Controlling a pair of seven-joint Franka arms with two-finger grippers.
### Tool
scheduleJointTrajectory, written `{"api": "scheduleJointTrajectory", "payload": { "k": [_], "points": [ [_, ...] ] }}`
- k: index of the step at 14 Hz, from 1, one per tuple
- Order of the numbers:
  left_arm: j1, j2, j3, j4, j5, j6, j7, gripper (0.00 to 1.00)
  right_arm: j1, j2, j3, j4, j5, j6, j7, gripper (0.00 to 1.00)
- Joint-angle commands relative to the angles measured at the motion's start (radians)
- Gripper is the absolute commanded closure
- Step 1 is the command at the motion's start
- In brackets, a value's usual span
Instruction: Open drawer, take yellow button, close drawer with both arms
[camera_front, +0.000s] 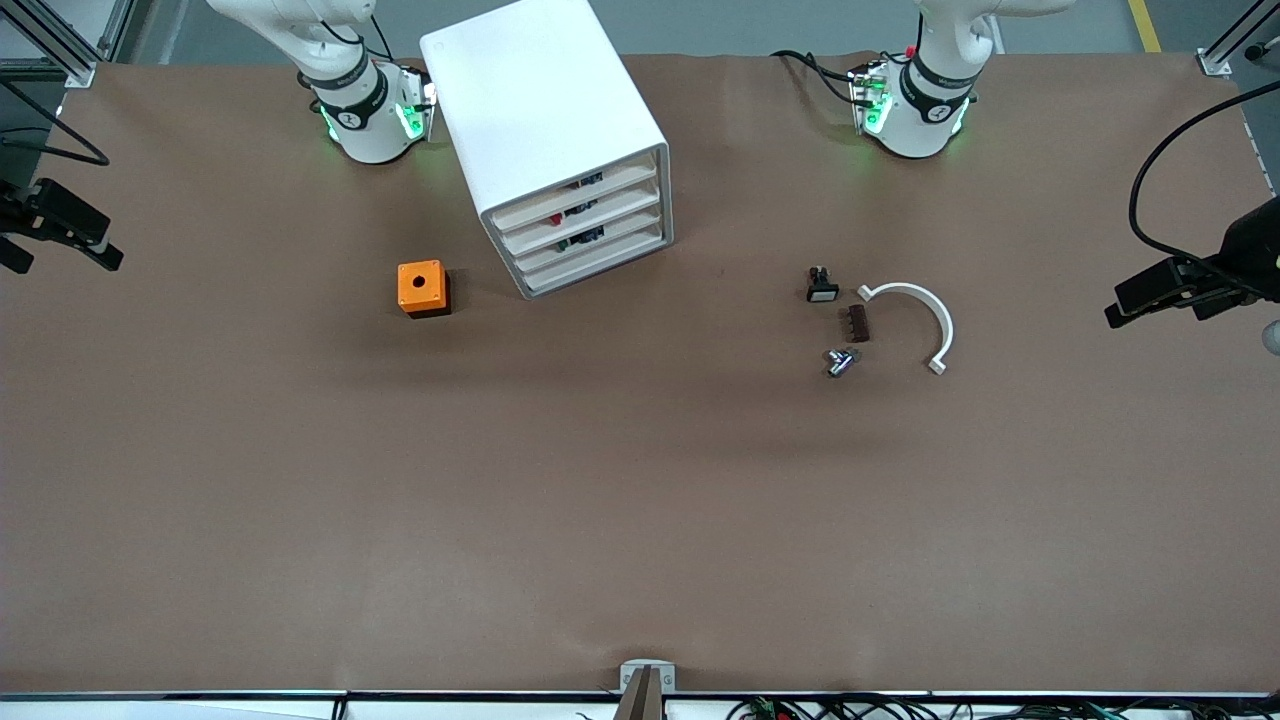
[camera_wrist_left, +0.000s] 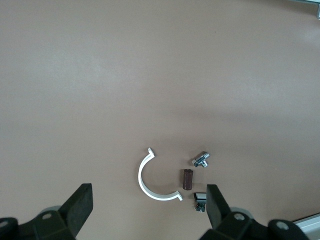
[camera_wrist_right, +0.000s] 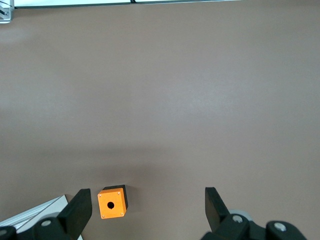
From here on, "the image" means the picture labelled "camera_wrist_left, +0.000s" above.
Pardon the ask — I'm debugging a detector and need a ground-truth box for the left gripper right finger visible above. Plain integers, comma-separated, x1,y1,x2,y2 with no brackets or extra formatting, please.
199,184,311,240

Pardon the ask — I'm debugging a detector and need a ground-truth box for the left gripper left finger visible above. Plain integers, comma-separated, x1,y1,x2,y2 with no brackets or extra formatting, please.
0,183,94,240

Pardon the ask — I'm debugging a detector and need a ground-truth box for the silver metal T-bolt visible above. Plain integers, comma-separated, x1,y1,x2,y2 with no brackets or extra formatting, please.
191,150,211,169

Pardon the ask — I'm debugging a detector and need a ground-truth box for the brown table cover sheet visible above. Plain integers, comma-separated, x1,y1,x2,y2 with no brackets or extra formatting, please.
0,0,320,240

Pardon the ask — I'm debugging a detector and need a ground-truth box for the black switch white face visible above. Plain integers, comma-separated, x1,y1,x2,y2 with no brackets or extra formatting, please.
192,191,208,215

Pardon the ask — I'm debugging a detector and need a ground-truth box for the white half-ring clamp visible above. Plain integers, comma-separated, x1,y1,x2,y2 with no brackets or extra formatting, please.
137,147,183,202

